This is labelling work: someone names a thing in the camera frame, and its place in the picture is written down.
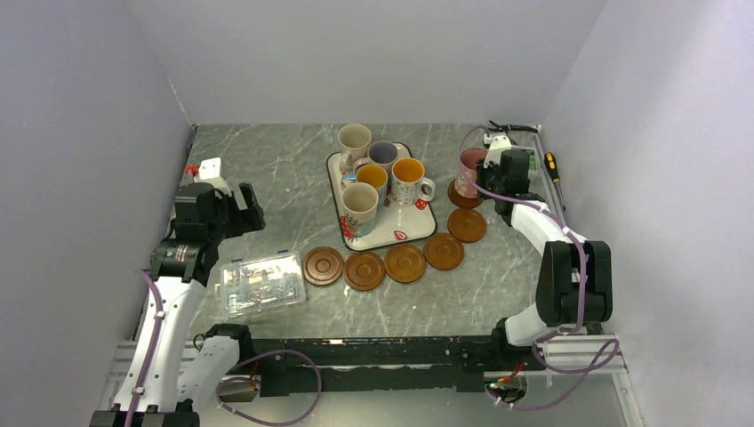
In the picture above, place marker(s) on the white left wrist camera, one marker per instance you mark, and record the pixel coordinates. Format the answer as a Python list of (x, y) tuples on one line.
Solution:
[(209, 171)]

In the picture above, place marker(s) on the blue mug yellow inside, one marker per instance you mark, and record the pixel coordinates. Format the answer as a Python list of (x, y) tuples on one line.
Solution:
[(373, 175)]

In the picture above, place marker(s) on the cream mug outside tray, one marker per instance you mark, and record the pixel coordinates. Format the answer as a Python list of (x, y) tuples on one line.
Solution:
[(354, 140)]

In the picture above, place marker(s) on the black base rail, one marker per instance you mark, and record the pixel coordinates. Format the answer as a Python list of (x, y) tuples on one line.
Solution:
[(284, 366)]

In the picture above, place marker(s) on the white green electronic device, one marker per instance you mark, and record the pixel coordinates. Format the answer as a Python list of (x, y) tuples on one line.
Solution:
[(533, 168)]

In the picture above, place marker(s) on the yellow black screwdriver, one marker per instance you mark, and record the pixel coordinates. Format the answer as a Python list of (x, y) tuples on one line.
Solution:
[(550, 163)]

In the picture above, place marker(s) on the white mug orange inside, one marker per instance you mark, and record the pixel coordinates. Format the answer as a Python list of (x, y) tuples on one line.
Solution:
[(409, 184)]

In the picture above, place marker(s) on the clear plastic parts box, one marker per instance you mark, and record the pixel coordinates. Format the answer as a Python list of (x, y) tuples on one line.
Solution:
[(255, 285)]

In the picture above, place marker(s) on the pink mug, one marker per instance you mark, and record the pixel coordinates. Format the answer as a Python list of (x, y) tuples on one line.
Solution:
[(463, 184)]

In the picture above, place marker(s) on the black pliers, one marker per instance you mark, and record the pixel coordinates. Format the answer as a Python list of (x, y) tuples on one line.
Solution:
[(507, 128)]

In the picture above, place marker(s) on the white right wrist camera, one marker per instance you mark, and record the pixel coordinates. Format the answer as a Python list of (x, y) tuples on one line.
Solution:
[(497, 141)]

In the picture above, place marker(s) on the cream patterned mug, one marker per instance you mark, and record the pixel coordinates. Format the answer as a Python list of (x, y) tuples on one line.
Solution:
[(360, 202)]

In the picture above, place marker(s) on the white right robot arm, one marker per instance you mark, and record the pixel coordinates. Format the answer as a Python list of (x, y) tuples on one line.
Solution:
[(526, 218)]

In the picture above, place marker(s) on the brown wooden coaster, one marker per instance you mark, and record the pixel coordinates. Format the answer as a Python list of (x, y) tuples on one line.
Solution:
[(468, 225), (364, 272), (405, 263), (323, 266), (460, 201), (443, 251)]

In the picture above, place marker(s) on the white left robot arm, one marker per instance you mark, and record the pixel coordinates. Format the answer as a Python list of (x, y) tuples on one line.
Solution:
[(155, 392)]

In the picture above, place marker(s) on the grey purple mug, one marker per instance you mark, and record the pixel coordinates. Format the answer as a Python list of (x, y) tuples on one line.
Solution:
[(381, 153)]

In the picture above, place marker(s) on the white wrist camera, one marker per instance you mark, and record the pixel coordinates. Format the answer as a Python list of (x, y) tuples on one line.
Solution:
[(497, 141), (209, 171)]

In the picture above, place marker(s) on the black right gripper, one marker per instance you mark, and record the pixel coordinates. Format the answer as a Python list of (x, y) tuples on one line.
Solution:
[(482, 170)]

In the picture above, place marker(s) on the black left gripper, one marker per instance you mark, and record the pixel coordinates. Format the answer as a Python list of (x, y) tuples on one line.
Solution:
[(247, 220)]

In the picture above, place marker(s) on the white serving tray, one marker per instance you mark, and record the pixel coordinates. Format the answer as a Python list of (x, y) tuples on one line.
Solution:
[(394, 224)]

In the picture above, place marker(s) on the aluminium frame rail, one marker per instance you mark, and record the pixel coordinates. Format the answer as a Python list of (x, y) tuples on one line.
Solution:
[(568, 218)]

